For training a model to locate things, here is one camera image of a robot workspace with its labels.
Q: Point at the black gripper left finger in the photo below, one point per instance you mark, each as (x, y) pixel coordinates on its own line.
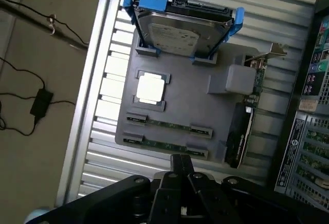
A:
(164, 198)

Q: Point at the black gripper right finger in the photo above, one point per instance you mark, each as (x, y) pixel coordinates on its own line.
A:
(205, 198)

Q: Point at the green RAM stick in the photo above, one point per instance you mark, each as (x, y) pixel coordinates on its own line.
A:
(169, 126)
(164, 146)

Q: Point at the black graphics card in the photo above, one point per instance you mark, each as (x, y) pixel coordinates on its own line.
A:
(237, 141)

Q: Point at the grey printed parts rack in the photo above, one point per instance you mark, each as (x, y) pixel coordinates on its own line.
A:
(185, 93)

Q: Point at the silver CPU chip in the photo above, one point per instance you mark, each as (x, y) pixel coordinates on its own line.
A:
(150, 88)

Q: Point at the black open PC case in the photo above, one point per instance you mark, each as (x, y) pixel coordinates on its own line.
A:
(308, 131)

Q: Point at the black power adapter brick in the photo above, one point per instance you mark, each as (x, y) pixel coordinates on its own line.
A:
(41, 102)

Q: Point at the silver hard disk drive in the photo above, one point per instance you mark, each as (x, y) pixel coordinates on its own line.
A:
(177, 32)

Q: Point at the dark metal stand bar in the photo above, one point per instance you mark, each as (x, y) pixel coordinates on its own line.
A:
(30, 19)

